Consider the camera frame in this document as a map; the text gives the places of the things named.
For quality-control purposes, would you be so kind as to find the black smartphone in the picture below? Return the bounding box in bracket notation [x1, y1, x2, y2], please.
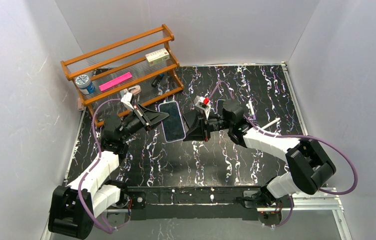
[158, 101, 186, 143]
[216, 99, 226, 116]

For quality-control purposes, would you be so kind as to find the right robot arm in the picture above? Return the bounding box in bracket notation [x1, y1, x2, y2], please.
[183, 97, 336, 205]

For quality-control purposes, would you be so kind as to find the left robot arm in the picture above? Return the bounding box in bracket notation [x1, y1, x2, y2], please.
[47, 104, 169, 240]

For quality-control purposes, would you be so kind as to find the pink teal stapler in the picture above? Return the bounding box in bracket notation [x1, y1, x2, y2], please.
[120, 85, 141, 96]

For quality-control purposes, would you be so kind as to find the dark marker pen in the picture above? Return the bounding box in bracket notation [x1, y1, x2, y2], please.
[151, 73, 164, 88]

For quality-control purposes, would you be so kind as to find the white pen with purple tip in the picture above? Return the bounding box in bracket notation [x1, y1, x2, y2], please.
[248, 100, 256, 120]

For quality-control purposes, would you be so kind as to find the pink flat bar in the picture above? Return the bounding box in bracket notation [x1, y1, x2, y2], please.
[99, 72, 132, 92]

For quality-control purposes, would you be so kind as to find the orange wooden shelf rack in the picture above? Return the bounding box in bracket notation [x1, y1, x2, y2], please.
[60, 24, 184, 127]

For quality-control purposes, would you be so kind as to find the white small box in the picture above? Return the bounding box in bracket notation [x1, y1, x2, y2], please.
[145, 48, 170, 66]

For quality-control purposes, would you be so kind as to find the white marker pen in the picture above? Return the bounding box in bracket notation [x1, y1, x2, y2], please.
[261, 117, 281, 130]

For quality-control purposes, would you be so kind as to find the blue white jar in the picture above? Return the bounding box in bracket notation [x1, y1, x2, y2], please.
[74, 74, 95, 95]

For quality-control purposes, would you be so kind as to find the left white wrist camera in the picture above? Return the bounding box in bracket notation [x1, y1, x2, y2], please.
[120, 92, 134, 112]

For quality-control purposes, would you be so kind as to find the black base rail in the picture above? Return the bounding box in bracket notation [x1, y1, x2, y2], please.
[108, 186, 291, 226]

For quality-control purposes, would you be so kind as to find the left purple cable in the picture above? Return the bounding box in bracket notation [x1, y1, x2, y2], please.
[76, 98, 130, 235]

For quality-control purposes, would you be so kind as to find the purple cable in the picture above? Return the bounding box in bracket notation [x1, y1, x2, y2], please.
[207, 80, 359, 228]
[76, 98, 130, 235]

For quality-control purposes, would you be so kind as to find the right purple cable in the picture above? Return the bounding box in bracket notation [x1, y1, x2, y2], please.
[207, 80, 359, 228]

